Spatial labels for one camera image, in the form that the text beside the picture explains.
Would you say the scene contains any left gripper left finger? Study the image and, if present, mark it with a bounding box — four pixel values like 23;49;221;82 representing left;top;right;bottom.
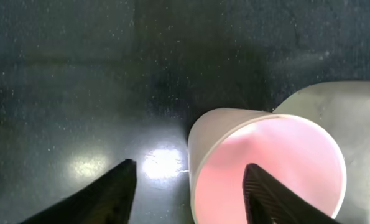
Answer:
19;158;138;224

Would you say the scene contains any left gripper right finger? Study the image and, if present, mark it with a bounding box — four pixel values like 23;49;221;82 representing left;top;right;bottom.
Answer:
242;163;341;224

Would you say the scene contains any steel sink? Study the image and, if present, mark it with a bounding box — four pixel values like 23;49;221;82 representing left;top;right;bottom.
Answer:
273;81;370;224

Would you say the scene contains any pink cup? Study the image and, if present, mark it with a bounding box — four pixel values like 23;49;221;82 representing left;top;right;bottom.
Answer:
187;107;348;224

